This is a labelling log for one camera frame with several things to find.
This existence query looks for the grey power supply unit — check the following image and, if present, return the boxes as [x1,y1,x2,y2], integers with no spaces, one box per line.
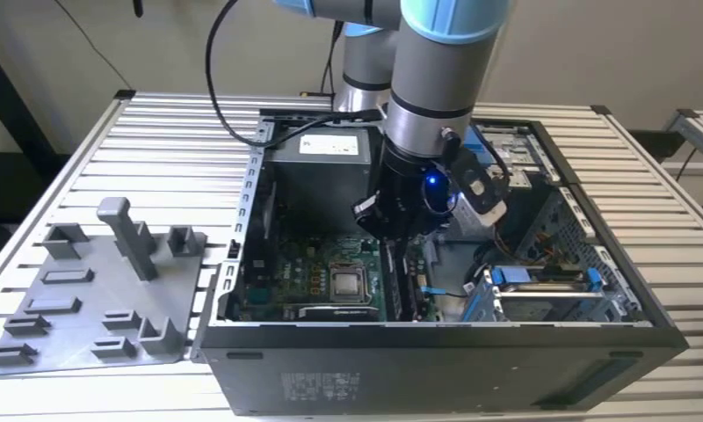
[266,125,384,235]

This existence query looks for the metal CPU socket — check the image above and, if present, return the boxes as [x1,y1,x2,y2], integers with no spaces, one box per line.
[321,261,372,306]

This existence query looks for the green motherboard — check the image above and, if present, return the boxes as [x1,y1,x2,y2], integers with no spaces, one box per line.
[233,232,442,325]

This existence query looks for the silver CPU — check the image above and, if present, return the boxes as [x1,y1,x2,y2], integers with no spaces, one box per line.
[329,273,366,303]

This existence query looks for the grey metal drive cage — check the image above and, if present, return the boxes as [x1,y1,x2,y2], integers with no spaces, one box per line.
[438,122,562,243]

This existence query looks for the hard disk with blue carrier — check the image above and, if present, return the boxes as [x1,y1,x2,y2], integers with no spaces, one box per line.
[464,263,626,324]

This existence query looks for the black case fan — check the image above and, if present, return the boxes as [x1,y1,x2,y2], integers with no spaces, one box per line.
[246,178,282,285]

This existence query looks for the black graphics card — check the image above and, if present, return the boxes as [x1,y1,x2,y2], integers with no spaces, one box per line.
[297,305,384,323]

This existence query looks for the black PC case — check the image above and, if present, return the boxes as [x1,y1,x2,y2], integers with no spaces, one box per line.
[190,107,690,417]

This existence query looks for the small aluminium slat table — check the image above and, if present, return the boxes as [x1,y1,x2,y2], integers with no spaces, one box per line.
[661,108,703,177]

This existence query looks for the grey parts rack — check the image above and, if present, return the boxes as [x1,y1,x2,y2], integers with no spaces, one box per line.
[0,196,212,377]

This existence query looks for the black metal stand bar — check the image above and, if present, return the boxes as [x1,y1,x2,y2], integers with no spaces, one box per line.
[0,24,57,159]

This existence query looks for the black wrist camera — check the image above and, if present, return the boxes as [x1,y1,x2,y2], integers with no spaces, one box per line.
[350,193,386,228]

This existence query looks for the blue-plug data wire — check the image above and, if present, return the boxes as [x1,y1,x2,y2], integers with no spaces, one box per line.
[420,286,470,301]

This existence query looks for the orange and red power wires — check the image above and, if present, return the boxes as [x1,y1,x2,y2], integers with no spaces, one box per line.
[494,219,558,267]

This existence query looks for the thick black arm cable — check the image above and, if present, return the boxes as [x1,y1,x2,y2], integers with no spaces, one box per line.
[202,0,386,149]

